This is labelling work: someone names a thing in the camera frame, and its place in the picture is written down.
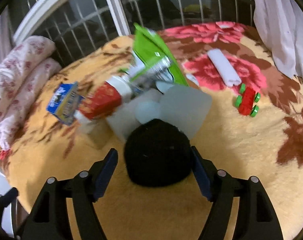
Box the floral plush blanket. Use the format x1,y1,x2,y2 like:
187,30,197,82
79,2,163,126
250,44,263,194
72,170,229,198
0,21,303,240

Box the red green toy car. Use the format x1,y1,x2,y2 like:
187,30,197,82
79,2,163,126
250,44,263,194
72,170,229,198
235,83,261,117

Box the black round object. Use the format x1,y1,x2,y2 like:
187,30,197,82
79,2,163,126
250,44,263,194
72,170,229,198
124,119,193,187

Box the small white paper cup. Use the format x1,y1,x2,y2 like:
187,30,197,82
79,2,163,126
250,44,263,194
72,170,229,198
106,89,163,142

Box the blue snack box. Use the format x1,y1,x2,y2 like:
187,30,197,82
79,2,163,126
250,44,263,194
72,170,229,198
46,82,84,126

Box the floral folded quilt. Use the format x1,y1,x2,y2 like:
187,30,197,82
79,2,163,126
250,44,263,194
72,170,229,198
0,36,61,150

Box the red white carton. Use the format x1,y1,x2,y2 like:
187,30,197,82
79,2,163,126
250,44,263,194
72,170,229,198
74,76,132,125

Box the white right curtain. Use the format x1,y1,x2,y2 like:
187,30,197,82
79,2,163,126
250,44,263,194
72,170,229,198
254,0,303,79

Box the green snack bag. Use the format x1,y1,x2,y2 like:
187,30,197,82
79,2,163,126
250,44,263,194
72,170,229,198
122,23,188,86

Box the white window frame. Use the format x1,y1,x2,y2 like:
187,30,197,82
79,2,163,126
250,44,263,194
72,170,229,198
12,0,256,46

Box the left floral curtain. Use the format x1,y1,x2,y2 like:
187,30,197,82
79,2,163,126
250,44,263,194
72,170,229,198
0,7,12,64

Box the white towel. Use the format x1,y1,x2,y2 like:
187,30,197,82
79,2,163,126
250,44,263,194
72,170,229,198
207,49,241,87

